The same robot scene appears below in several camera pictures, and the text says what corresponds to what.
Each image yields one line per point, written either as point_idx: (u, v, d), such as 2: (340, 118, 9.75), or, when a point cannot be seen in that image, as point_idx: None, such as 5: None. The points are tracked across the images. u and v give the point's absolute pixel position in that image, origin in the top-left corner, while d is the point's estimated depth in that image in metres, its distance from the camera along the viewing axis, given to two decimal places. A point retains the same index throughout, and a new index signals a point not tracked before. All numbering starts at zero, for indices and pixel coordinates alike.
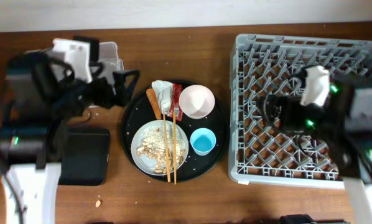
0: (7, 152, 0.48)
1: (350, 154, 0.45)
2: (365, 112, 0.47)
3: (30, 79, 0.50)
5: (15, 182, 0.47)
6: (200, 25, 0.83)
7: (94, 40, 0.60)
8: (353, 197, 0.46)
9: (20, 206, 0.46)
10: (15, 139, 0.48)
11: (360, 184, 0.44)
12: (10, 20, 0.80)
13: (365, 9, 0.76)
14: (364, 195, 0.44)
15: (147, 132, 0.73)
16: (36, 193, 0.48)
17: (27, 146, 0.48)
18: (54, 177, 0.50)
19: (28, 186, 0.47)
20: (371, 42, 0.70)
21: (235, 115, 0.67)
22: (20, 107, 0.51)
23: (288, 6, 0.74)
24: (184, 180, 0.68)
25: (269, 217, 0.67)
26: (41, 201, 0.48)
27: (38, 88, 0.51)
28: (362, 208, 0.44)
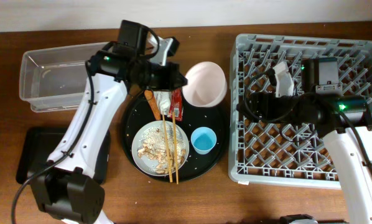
0: (98, 66, 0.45)
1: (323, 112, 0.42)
2: (332, 80, 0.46)
3: (138, 34, 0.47)
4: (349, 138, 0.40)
5: (96, 79, 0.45)
6: (200, 25, 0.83)
7: (178, 43, 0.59)
8: (331, 152, 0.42)
9: (91, 98, 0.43)
10: (106, 56, 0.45)
11: (339, 139, 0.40)
12: (10, 20, 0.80)
13: (366, 9, 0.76)
14: (343, 153, 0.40)
15: (147, 133, 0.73)
16: (106, 96, 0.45)
17: (105, 81, 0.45)
18: (121, 94, 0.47)
19: (105, 88, 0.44)
20: (371, 42, 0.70)
21: (235, 116, 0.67)
22: (119, 52, 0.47)
23: (288, 6, 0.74)
24: (185, 180, 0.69)
25: (268, 217, 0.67)
26: (103, 104, 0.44)
27: (137, 40, 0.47)
28: (342, 168, 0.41)
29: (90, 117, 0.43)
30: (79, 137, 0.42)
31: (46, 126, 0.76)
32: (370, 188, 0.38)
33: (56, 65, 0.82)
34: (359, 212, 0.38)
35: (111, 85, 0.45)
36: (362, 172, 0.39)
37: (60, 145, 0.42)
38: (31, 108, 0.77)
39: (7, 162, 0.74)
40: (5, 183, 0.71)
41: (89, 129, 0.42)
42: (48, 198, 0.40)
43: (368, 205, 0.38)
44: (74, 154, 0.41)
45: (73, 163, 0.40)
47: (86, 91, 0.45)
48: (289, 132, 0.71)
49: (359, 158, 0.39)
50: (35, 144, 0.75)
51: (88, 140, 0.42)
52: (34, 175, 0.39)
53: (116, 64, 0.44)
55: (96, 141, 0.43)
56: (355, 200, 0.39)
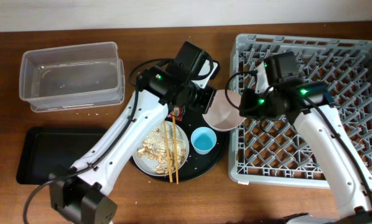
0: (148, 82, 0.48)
1: (288, 99, 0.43)
2: (293, 72, 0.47)
3: (197, 58, 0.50)
4: (315, 116, 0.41)
5: (142, 98, 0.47)
6: (199, 25, 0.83)
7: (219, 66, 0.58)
8: (304, 133, 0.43)
9: (132, 115, 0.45)
10: (159, 75, 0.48)
11: (306, 117, 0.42)
12: (9, 20, 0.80)
13: (366, 9, 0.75)
14: (313, 130, 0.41)
15: (147, 133, 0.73)
16: (147, 116, 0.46)
17: (149, 99, 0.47)
18: (161, 116, 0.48)
19: (147, 107, 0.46)
20: (371, 42, 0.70)
21: None
22: (175, 71, 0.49)
23: (288, 6, 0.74)
24: (185, 180, 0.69)
25: (268, 217, 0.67)
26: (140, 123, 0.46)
27: (194, 64, 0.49)
28: (315, 144, 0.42)
29: (123, 135, 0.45)
30: (107, 154, 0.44)
31: (46, 126, 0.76)
32: (342, 156, 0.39)
33: (56, 65, 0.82)
34: (338, 181, 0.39)
35: (155, 106, 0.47)
36: (332, 143, 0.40)
37: (86, 158, 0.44)
38: (31, 108, 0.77)
39: (6, 162, 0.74)
40: (4, 183, 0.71)
41: (118, 148, 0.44)
42: (61, 202, 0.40)
43: (344, 172, 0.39)
44: (98, 167, 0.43)
45: (94, 178, 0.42)
47: (129, 106, 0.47)
48: (288, 132, 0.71)
49: (326, 131, 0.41)
50: (36, 144, 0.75)
51: (114, 158, 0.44)
52: (55, 179, 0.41)
53: (165, 83, 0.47)
55: (122, 160, 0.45)
56: (332, 171, 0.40)
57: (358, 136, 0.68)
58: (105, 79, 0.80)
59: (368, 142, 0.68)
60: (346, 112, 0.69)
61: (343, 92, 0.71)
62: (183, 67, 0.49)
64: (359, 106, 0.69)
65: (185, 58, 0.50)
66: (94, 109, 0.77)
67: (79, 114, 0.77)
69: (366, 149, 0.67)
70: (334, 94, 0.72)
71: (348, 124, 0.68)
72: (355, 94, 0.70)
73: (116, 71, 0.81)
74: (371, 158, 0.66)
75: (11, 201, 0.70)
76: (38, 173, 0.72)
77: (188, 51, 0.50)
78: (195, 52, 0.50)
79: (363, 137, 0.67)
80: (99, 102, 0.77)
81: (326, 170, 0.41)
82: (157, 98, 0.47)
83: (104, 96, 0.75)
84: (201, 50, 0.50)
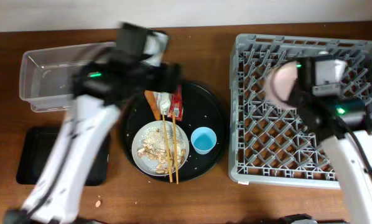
0: (83, 84, 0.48)
1: (326, 117, 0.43)
2: (330, 79, 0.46)
3: (129, 43, 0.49)
4: (351, 145, 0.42)
5: (78, 106, 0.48)
6: (199, 25, 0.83)
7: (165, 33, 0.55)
8: (333, 158, 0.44)
9: (72, 130, 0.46)
10: (97, 72, 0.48)
11: (342, 147, 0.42)
12: (9, 20, 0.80)
13: (366, 9, 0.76)
14: (346, 161, 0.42)
15: (147, 133, 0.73)
16: (89, 126, 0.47)
17: (84, 107, 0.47)
18: (107, 122, 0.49)
19: (85, 117, 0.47)
20: (371, 42, 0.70)
21: (235, 116, 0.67)
22: (111, 64, 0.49)
23: (287, 6, 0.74)
24: (185, 180, 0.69)
25: (268, 217, 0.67)
26: (91, 135, 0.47)
27: (130, 50, 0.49)
28: (343, 174, 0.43)
29: (69, 154, 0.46)
30: (58, 181, 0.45)
31: (45, 126, 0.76)
32: (370, 188, 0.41)
33: (56, 65, 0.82)
34: (361, 214, 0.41)
35: (96, 113, 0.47)
36: (363, 177, 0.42)
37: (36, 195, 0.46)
38: (31, 109, 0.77)
39: (6, 162, 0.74)
40: (4, 183, 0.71)
41: (67, 171, 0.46)
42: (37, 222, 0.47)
43: (369, 206, 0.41)
44: (50, 201, 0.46)
45: (44, 210, 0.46)
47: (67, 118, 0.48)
48: (288, 132, 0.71)
49: (359, 164, 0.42)
50: (35, 144, 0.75)
51: (66, 185, 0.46)
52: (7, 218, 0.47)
53: (102, 78, 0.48)
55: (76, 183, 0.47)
56: (357, 202, 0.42)
57: None
58: None
59: None
60: None
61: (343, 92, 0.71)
62: (123, 53, 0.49)
64: None
65: (112, 45, 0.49)
66: None
67: None
69: None
70: None
71: None
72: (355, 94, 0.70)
73: None
74: None
75: (11, 200, 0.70)
76: (38, 173, 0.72)
77: (125, 36, 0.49)
78: (139, 37, 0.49)
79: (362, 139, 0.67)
80: None
81: (351, 201, 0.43)
82: (102, 91, 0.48)
83: None
84: (136, 35, 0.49)
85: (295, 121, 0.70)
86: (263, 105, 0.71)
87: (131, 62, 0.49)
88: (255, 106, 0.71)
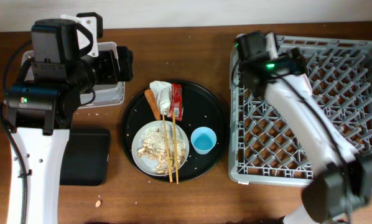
0: (16, 111, 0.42)
1: (259, 80, 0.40)
2: (262, 49, 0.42)
3: (56, 48, 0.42)
4: (283, 84, 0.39)
5: (19, 140, 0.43)
6: (199, 25, 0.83)
7: (97, 15, 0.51)
8: (277, 105, 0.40)
9: (23, 170, 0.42)
10: (24, 98, 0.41)
11: (274, 87, 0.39)
12: (9, 20, 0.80)
13: (367, 8, 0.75)
14: (281, 100, 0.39)
15: (147, 133, 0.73)
16: (41, 159, 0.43)
17: (30, 140, 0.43)
18: (61, 142, 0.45)
19: (37, 152, 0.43)
20: (371, 42, 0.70)
21: (235, 115, 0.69)
22: (45, 78, 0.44)
23: (288, 5, 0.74)
24: (185, 180, 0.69)
25: (268, 217, 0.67)
26: (45, 168, 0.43)
27: (61, 55, 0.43)
28: (288, 115, 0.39)
29: (29, 194, 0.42)
30: (28, 219, 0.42)
31: None
32: (313, 120, 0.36)
33: None
34: (315, 153, 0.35)
35: (42, 145, 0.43)
36: (304, 112, 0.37)
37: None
38: None
39: (5, 162, 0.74)
40: (4, 183, 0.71)
41: (36, 208, 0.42)
42: None
43: (319, 142, 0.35)
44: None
45: None
47: (13, 156, 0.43)
48: (288, 132, 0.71)
49: (294, 98, 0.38)
50: None
51: (37, 218, 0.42)
52: None
53: (45, 94, 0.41)
55: (54, 195, 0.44)
56: (308, 141, 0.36)
57: (358, 136, 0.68)
58: None
59: (368, 142, 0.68)
60: (346, 112, 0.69)
61: (343, 92, 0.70)
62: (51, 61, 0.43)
64: (359, 106, 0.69)
65: (47, 51, 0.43)
66: (94, 109, 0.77)
67: (79, 114, 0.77)
69: (366, 149, 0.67)
70: (334, 94, 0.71)
71: (348, 124, 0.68)
72: (355, 94, 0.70)
73: None
74: (371, 158, 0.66)
75: None
76: None
77: (41, 37, 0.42)
78: (46, 33, 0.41)
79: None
80: (99, 102, 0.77)
81: (305, 141, 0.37)
82: (45, 105, 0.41)
83: (104, 95, 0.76)
84: (50, 33, 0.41)
85: None
86: (263, 105, 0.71)
87: (66, 68, 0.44)
88: (255, 106, 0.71)
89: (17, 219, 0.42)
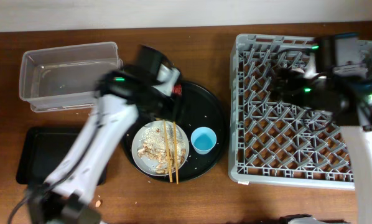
0: (106, 92, 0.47)
1: (350, 100, 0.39)
2: (353, 60, 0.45)
3: (144, 66, 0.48)
4: None
5: (110, 104, 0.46)
6: (199, 25, 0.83)
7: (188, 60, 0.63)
8: (353, 146, 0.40)
9: (99, 121, 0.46)
10: (120, 79, 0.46)
11: (366, 135, 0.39)
12: (9, 20, 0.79)
13: (367, 8, 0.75)
14: (367, 153, 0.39)
15: (147, 133, 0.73)
16: (109, 120, 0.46)
17: (114, 103, 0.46)
18: (124, 120, 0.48)
19: (114, 111, 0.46)
20: (371, 42, 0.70)
21: (235, 116, 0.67)
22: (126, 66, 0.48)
23: (288, 6, 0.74)
24: (185, 180, 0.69)
25: (268, 217, 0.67)
26: (107, 130, 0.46)
27: (139, 62, 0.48)
28: (361, 161, 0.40)
29: (93, 142, 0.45)
30: (82, 161, 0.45)
31: (46, 126, 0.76)
32: None
33: (56, 65, 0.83)
34: None
35: (121, 109, 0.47)
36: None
37: (60, 168, 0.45)
38: (31, 108, 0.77)
39: (6, 162, 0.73)
40: (4, 184, 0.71)
41: (91, 155, 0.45)
42: (42, 217, 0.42)
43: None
44: (74, 177, 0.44)
45: (72, 188, 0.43)
47: (94, 112, 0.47)
48: (288, 132, 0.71)
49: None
50: (35, 144, 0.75)
51: (89, 164, 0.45)
52: (30, 201, 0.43)
53: (130, 90, 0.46)
55: (98, 165, 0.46)
56: (371, 191, 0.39)
57: None
58: None
59: None
60: None
61: None
62: (135, 64, 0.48)
64: None
65: (142, 65, 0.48)
66: None
67: (79, 114, 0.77)
69: None
70: None
71: None
72: None
73: None
74: None
75: (11, 201, 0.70)
76: (38, 174, 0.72)
77: (143, 55, 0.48)
78: (150, 53, 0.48)
79: (333, 152, 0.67)
80: None
81: (363, 195, 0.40)
82: (122, 94, 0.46)
83: None
84: (156, 52, 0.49)
85: (295, 121, 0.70)
86: (263, 105, 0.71)
87: (140, 70, 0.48)
88: (255, 106, 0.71)
89: (69, 166, 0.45)
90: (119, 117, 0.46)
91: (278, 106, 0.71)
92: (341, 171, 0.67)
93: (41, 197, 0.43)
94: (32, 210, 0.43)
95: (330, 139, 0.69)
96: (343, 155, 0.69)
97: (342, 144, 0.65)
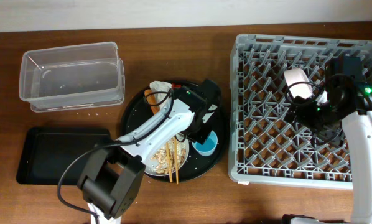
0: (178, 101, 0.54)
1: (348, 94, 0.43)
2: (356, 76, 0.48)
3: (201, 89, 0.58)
4: (369, 121, 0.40)
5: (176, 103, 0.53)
6: (199, 25, 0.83)
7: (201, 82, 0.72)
8: (348, 133, 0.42)
9: (168, 112, 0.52)
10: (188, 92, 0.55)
11: (359, 119, 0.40)
12: (9, 20, 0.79)
13: (367, 8, 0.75)
14: (360, 133, 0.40)
15: None
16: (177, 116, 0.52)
17: (181, 105, 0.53)
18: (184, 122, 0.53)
19: (181, 110, 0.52)
20: (371, 42, 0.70)
21: (235, 115, 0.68)
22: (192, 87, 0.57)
23: (288, 5, 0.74)
24: (185, 180, 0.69)
25: (267, 217, 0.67)
26: (169, 121, 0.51)
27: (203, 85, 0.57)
28: (355, 145, 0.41)
29: (161, 125, 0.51)
30: (147, 136, 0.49)
31: (46, 126, 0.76)
32: None
33: (56, 65, 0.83)
34: (365, 190, 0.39)
35: (186, 111, 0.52)
36: None
37: (130, 134, 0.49)
38: (31, 108, 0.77)
39: (6, 162, 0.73)
40: (4, 183, 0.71)
41: (157, 134, 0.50)
42: (95, 175, 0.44)
43: None
44: (140, 144, 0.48)
45: (137, 151, 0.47)
47: (163, 106, 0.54)
48: (288, 132, 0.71)
49: None
50: (36, 144, 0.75)
51: (153, 141, 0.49)
52: (97, 149, 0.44)
53: (190, 102, 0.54)
55: (158, 145, 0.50)
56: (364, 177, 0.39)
57: None
58: (105, 79, 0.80)
59: None
60: None
61: None
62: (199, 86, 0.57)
64: None
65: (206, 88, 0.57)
66: (94, 109, 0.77)
67: (79, 114, 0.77)
69: None
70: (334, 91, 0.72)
71: None
72: None
73: (116, 71, 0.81)
74: None
75: (12, 201, 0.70)
76: (38, 174, 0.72)
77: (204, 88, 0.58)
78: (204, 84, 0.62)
79: (333, 152, 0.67)
80: (99, 102, 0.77)
81: (357, 175, 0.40)
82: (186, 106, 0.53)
83: (104, 96, 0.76)
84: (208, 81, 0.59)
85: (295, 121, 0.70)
86: (263, 105, 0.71)
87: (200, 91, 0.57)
88: (255, 106, 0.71)
89: (138, 134, 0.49)
90: (181, 119, 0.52)
91: (278, 106, 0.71)
92: (341, 172, 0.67)
93: (109, 152, 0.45)
94: (90, 163, 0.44)
95: None
96: (343, 155, 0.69)
97: (343, 145, 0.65)
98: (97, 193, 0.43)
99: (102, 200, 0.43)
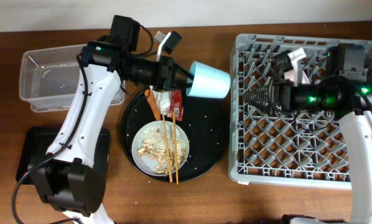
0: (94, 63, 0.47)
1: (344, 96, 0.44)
2: (357, 68, 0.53)
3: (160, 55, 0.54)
4: (366, 121, 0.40)
5: (89, 73, 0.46)
6: (199, 25, 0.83)
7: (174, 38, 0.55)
8: (346, 133, 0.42)
9: (86, 89, 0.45)
10: (98, 47, 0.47)
11: (357, 120, 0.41)
12: (9, 20, 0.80)
13: (367, 8, 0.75)
14: (358, 134, 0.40)
15: (147, 133, 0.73)
16: (100, 86, 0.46)
17: (98, 71, 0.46)
18: (114, 88, 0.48)
19: (99, 79, 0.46)
20: (371, 42, 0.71)
21: (235, 115, 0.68)
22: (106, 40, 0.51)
23: (288, 5, 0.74)
24: (185, 180, 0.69)
25: (267, 217, 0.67)
26: (102, 94, 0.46)
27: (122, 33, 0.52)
28: (353, 145, 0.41)
29: (86, 107, 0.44)
30: (78, 127, 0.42)
31: (46, 126, 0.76)
32: None
33: (56, 64, 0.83)
34: (364, 191, 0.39)
35: (105, 76, 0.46)
36: None
37: (58, 138, 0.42)
38: (31, 108, 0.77)
39: (6, 162, 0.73)
40: (4, 183, 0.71)
41: (85, 121, 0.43)
42: (50, 190, 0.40)
43: None
44: (73, 145, 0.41)
45: (73, 154, 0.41)
47: (80, 83, 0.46)
48: (288, 132, 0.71)
49: None
50: (35, 144, 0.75)
51: (84, 131, 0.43)
52: (32, 170, 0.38)
53: (109, 57, 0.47)
55: (93, 132, 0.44)
56: (362, 177, 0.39)
57: None
58: None
59: None
60: None
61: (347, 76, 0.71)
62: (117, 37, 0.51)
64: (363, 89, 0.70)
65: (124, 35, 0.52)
66: None
67: None
69: None
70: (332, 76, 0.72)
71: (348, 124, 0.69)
72: None
73: None
74: None
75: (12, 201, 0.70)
76: None
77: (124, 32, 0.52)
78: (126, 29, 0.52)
79: (333, 152, 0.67)
80: None
81: (356, 176, 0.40)
82: (104, 68, 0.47)
83: None
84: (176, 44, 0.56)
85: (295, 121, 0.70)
86: None
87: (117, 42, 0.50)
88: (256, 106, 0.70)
89: (68, 132, 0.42)
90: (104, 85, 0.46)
91: None
92: (341, 172, 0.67)
93: (45, 168, 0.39)
94: (37, 183, 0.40)
95: (330, 139, 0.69)
96: (343, 155, 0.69)
97: (343, 145, 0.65)
98: (64, 201, 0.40)
99: (71, 205, 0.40)
